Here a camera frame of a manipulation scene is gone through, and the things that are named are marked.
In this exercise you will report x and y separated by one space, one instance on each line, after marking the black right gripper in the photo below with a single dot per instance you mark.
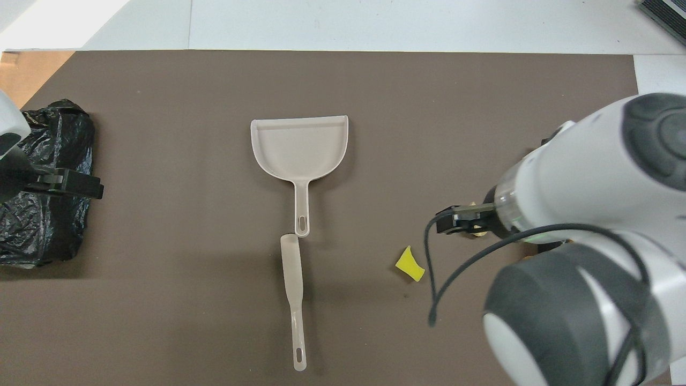
479 220

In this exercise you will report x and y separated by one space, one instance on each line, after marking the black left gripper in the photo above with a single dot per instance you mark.
13 177

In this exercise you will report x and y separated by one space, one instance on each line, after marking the beige brush black bristles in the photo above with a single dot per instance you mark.
293 268

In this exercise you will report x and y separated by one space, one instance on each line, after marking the beige plastic dustpan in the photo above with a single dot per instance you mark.
300 150

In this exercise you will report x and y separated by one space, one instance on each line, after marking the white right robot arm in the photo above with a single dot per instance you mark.
589 177

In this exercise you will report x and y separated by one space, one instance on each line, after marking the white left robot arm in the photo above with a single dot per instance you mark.
10 123

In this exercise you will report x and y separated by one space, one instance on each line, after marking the pale bread chunk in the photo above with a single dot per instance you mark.
478 234

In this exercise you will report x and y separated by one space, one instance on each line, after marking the small yellow sponge wedge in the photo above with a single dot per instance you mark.
410 264

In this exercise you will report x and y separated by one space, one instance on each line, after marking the brown paper table mat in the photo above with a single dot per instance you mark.
161 321

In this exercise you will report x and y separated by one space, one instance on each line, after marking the dark ribbed object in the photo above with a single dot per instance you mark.
667 15

